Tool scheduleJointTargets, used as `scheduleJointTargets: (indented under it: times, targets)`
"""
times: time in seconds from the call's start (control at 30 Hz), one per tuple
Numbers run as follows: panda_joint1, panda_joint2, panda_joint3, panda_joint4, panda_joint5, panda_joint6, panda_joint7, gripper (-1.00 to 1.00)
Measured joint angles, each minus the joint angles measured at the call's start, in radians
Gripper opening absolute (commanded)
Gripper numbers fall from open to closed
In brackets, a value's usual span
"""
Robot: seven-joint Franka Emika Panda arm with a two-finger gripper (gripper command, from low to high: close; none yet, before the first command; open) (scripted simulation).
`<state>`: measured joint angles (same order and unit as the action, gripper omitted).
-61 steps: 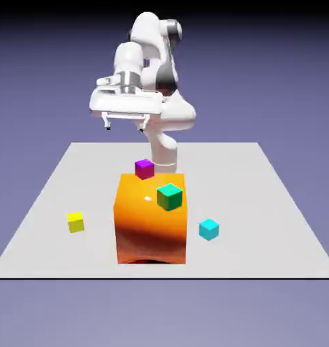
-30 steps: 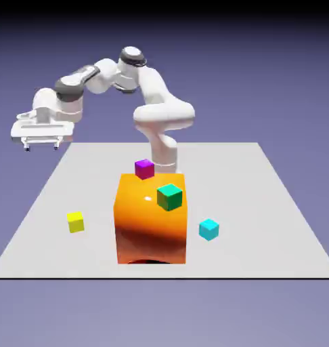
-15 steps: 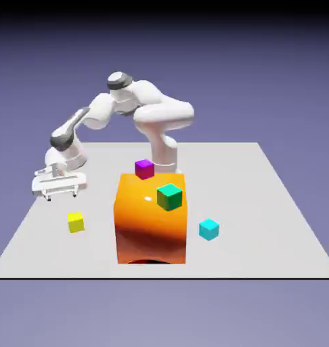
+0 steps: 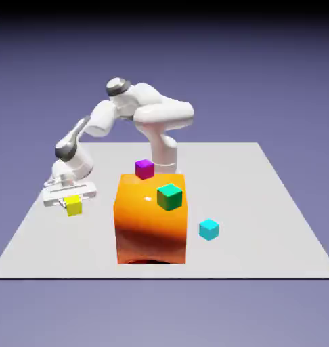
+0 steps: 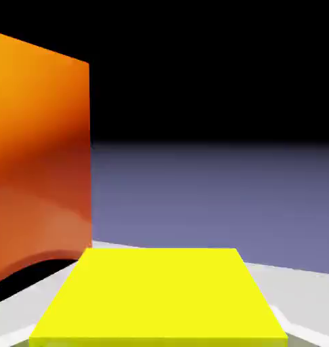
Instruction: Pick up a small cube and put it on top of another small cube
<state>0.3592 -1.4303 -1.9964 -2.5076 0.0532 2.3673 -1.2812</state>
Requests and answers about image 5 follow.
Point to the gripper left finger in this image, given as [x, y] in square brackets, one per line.
[10, 340]

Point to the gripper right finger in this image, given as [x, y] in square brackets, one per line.
[302, 337]

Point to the small yellow cube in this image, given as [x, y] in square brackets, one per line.
[159, 295]

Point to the large orange box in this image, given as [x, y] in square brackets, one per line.
[37, 141]

